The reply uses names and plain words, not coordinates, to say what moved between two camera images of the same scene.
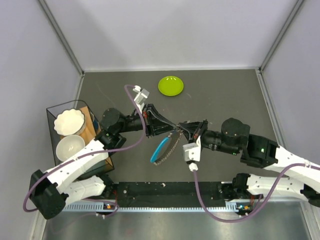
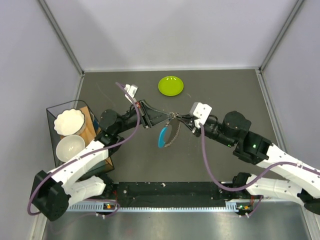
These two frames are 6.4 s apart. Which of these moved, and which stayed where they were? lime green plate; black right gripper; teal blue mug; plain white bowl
Moved: black right gripper
Stayed: lime green plate; plain white bowl; teal blue mug
